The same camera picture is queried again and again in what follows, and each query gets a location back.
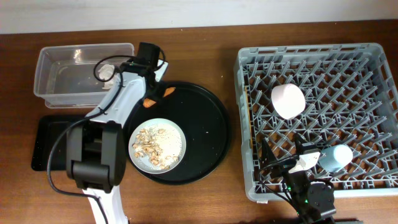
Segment blue plastic cup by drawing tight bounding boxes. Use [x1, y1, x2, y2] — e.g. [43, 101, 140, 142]
[318, 144, 353, 173]

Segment grey dishwasher rack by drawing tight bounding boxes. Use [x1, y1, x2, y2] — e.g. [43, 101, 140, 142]
[233, 43, 397, 203]

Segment black round tray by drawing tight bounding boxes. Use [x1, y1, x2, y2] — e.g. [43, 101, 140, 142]
[123, 82, 232, 185]

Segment black rectangular tray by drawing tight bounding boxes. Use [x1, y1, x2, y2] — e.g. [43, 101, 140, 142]
[31, 114, 84, 171]

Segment white napkin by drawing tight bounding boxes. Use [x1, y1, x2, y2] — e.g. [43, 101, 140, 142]
[98, 64, 116, 90]

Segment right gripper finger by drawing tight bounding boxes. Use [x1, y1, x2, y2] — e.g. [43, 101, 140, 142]
[261, 139, 275, 165]
[294, 133, 311, 152]

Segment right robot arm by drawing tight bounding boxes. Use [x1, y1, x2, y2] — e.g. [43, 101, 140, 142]
[257, 134, 336, 223]

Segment grey plate with food scraps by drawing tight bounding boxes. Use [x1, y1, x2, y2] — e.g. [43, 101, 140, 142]
[128, 118, 187, 174]

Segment clear plastic bin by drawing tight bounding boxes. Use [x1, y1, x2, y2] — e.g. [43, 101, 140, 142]
[34, 43, 134, 108]

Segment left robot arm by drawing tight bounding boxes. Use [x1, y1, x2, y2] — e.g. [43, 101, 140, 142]
[47, 42, 169, 223]

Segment wooden chopstick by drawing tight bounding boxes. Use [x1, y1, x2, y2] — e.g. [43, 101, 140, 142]
[244, 86, 253, 150]

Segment orange carrot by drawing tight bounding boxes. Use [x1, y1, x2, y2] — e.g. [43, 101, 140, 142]
[143, 87, 175, 108]

